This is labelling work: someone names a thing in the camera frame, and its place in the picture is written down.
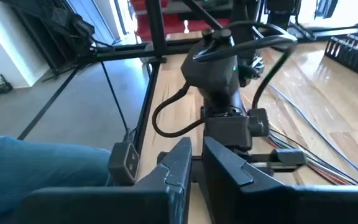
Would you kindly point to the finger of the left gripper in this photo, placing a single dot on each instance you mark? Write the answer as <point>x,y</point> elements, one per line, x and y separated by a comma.
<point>163,157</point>
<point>287,157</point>

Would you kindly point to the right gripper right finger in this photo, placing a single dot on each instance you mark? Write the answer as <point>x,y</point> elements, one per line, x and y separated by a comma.
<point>259,202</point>

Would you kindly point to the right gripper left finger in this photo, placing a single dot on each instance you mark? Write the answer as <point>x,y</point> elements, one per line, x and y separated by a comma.
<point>120,205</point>

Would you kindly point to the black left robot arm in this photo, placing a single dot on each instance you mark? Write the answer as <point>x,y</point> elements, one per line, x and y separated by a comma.
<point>213,71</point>

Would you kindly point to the person's leg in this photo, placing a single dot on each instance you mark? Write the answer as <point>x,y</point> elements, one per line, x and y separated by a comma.
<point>42,168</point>

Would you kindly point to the red storage bins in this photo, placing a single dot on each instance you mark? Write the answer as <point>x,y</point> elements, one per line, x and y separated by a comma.
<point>172,25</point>

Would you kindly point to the black metal equipment rack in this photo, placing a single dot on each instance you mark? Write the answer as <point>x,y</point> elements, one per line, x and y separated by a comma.
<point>57,31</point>

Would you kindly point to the black table-level camera box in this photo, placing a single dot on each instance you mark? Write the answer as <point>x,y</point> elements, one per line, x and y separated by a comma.
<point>123,163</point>

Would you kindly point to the black metal table frame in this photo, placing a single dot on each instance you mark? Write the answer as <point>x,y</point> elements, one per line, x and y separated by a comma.
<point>155,28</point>

